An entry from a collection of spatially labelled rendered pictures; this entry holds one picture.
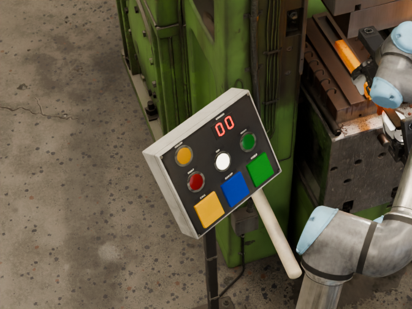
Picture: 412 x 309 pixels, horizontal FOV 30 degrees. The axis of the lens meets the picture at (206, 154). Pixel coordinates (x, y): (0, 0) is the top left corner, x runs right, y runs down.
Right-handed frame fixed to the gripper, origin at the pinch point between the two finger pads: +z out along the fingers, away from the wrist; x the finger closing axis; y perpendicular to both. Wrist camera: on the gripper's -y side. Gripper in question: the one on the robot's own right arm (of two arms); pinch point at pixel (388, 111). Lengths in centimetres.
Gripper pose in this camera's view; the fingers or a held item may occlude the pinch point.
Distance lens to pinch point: 237.8
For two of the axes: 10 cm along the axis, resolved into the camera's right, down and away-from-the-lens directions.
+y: 0.4, 6.5, 7.5
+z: -3.2, -7.1, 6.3
